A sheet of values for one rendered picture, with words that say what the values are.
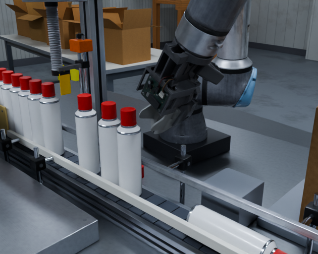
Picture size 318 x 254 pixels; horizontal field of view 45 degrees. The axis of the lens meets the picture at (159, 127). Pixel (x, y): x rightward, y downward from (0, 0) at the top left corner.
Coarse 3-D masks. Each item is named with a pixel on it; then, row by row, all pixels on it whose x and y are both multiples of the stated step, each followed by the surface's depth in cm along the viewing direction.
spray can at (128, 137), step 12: (132, 108) 80; (132, 120) 79; (120, 132) 80; (132, 132) 79; (120, 144) 81; (132, 144) 80; (120, 156) 82; (132, 156) 81; (120, 168) 83; (132, 168) 82; (120, 180) 84; (132, 180) 83; (132, 192) 84
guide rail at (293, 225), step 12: (72, 132) 103; (156, 168) 83; (168, 168) 81; (180, 180) 79; (192, 180) 76; (216, 192) 73; (240, 204) 69; (252, 204) 68; (264, 216) 66; (276, 216) 65; (288, 228) 64; (300, 228) 62; (312, 228) 62
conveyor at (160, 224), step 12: (0, 132) 123; (72, 156) 106; (60, 168) 99; (84, 180) 93; (108, 192) 88; (144, 192) 88; (120, 204) 83; (156, 204) 83; (168, 204) 83; (144, 216) 79; (180, 216) 79; (168, 228) 75; (192, 240) 72; (204, 252) 69; (216, 252) 68
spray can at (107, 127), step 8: (104, 104) 83; (112, 104) 83; (104, 112) 83; (112, 112) 83; (104, 120) 84; (112, 120) 84; (120, 120) 86; (104, 128) 83; (112, 128) 83; (104, 136) 84; (112, 136) 84; (104, 144) 85; (112, 144) 85; (104, 152) 86; (112, 152) 85; (104, 160) 86; (112, 160) 86; (104, 168) 87; (112, 168) 87; (104, 176) 88; (112, 176) 87
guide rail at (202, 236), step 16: (32, 144) 105; (64, 160) 96; (96, 176) 88; (112, 192) 84; (128, 192) 81; (144, 208) 78; (160, 208) 76; (176, 224) 72; (192, 224) 71; (208, 240) 67
